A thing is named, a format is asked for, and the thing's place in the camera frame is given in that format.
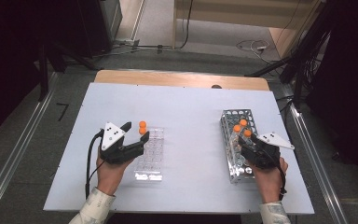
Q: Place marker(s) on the light wooden cabinet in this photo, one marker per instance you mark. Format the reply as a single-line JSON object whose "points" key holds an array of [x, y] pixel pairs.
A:
{"points": [[245, 12]]}

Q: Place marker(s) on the black metal stand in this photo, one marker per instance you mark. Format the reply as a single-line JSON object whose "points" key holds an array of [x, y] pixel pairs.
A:
{"points": [[43, 74]]}

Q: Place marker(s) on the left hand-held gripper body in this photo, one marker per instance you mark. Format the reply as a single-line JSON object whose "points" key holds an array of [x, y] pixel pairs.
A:
{"points": [[112, 138]]}

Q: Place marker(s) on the black tripod stand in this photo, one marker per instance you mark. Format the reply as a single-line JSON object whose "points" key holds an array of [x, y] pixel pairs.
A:
{"points": [[301, 56]]}

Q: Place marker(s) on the person's left hand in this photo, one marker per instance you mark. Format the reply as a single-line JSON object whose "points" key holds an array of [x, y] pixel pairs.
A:
{"points": [[108, 177]]}

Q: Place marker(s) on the metal test tube rack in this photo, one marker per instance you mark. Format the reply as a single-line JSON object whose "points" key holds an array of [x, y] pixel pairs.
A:
{"points": [[234, 161]]}

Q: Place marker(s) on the person's right hand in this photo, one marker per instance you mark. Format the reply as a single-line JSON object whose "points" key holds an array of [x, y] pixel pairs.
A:
{"points": [[268, 183]]}

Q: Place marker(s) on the metal floor rail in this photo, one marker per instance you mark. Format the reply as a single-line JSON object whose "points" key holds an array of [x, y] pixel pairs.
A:
{"points": [[317, 161], [28, 133]]}

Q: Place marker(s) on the dark cabinet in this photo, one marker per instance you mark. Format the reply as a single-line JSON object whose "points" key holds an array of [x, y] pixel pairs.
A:
{"points": [[99, 25]]}

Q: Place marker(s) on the clear plastic tube rack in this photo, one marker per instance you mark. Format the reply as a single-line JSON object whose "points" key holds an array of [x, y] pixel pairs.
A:
{"points": [[152, 158]]}

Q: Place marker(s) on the wooden table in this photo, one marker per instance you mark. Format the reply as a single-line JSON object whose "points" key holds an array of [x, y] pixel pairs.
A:
{"points": [[180, 79]]}

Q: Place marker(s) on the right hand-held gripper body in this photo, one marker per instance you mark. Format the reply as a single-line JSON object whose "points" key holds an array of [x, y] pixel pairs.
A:
{"points": [[264, 155]]}

